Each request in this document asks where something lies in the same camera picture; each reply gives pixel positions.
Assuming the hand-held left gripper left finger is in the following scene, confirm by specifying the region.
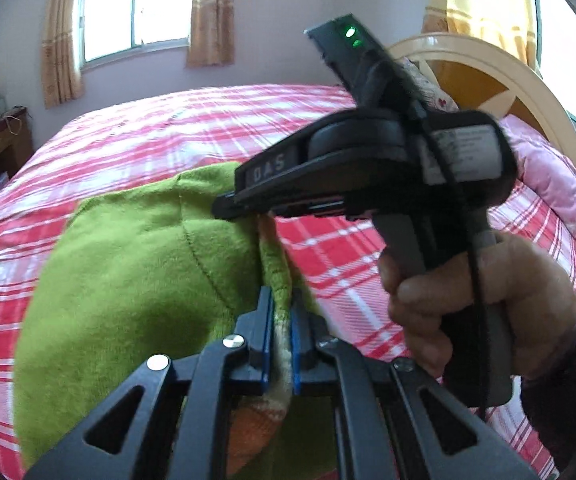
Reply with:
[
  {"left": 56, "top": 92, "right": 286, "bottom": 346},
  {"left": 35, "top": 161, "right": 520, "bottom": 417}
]
[{"left": 24, "top": 285, "right": 275, "bottom": 480}]

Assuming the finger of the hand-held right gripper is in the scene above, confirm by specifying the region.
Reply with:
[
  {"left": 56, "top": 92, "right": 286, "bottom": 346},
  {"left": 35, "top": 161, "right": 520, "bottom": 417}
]
[{"left": 211, "top": 191, "right": 349, "bottom": 221}]

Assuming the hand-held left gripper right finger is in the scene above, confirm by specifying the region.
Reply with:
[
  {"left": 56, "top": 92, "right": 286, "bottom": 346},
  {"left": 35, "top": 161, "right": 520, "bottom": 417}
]
[{"left": 290, "top": 305, "right": 541, "bottom": 480}]

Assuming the green orange striped knit sweater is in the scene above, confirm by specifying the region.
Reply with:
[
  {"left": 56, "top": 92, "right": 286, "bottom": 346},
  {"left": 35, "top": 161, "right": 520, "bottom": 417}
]
[{"left": 13, "top": 162, "right": 341, "bottom": 480}]

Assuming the person's right hand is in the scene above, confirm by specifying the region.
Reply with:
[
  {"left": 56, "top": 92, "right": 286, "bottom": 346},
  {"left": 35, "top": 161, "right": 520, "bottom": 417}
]
[{"left": 379, "top": 230, "right": 576, "bottom": 386}]

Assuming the striped floral pillow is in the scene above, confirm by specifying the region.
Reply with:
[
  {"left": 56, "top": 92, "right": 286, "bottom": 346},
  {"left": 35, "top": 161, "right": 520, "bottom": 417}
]
[{"left": 403, "top": 57, "right": 461, "bottom": 113}]

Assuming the bed with red plaid sheet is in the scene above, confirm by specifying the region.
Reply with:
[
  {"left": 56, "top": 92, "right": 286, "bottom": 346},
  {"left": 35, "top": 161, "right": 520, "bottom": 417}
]
[{"left": 0, "top": 84, "right": 576, "bottom": 480}]

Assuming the cream wooden headboard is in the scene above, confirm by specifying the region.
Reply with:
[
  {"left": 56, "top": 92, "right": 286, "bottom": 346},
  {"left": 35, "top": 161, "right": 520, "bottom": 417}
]
[{"left": 387, "top": 32, "right": 576, "bottom": 186}]

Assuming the pink pillow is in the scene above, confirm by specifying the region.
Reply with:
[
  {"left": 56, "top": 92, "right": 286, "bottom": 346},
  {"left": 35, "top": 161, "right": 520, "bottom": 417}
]
[{"left": 498, "top": 115, "right": 576, "bottom": 236}]

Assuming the yellow patterned curtain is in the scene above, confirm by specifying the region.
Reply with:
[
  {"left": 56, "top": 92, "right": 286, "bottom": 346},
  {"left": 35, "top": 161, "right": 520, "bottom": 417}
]
[{"left": 423, "top": 0, "right": 538, "bottom": 68}]

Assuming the beige patterned curtain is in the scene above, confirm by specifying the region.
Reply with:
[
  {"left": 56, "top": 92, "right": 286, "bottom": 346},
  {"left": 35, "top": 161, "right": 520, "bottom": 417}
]
[
  {"left": 42, "top": 0, "right": 85, "bottom": 108},
  {"left": 185, "top": 0, "right": 235, "bottom": 67}
]

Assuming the sliding glass window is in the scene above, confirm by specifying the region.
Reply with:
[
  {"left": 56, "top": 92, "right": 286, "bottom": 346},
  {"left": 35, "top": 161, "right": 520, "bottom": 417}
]
[{"left": 78, "top": 0, "right": 193, "bottom": 63}]

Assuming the black cable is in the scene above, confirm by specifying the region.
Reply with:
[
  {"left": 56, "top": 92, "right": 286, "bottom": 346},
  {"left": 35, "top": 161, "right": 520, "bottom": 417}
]
[{"left": 408, "top": 100, "right": 491, "bottom": 421}]

